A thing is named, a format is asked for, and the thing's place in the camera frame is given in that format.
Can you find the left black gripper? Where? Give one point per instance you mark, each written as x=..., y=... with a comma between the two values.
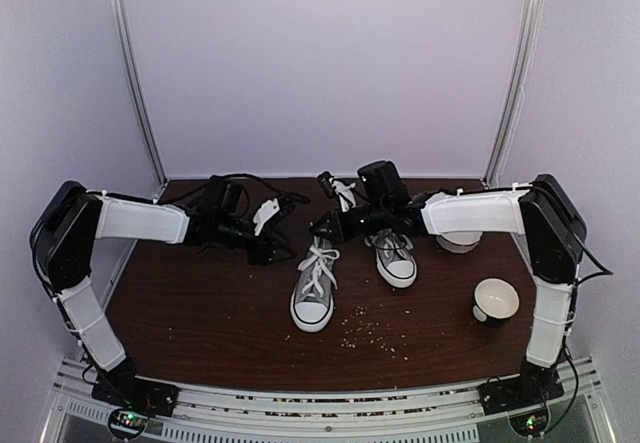
x=261, y=253

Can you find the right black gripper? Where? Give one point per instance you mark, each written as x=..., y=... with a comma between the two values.
x=340, y=230

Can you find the grey sneaker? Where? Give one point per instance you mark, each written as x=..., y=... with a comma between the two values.
x=312, y=303
x=394, y=260

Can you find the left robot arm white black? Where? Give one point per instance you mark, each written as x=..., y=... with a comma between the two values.
x=77, y=219

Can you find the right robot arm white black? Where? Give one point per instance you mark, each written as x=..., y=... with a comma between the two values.
x=539, y=211

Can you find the white fluted ceramic bowl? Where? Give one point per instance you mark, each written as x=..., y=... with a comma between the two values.
x=459, y=242

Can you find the black and white bowl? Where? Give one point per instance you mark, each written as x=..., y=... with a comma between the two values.
x=494, y=302

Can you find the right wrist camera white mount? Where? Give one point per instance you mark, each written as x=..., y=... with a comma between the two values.
x=340, y=190

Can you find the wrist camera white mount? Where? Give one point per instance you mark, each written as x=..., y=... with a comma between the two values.
x=267, y=210
x=340, y=190

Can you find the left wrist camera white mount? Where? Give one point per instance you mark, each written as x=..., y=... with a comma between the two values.
x=267, y=210

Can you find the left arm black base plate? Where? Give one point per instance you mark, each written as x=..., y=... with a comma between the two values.
x=141, y=395

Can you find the left aluminium frame post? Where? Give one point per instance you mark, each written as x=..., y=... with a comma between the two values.
x=136, y=91

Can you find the aluminium frame post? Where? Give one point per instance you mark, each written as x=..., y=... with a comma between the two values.
x=515, y=91
x=136, y=91

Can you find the front aluminium rail frame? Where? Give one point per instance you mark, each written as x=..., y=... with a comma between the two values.
x=443, y=413

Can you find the right aluminium frame post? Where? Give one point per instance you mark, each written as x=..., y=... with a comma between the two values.
x=515, y=91

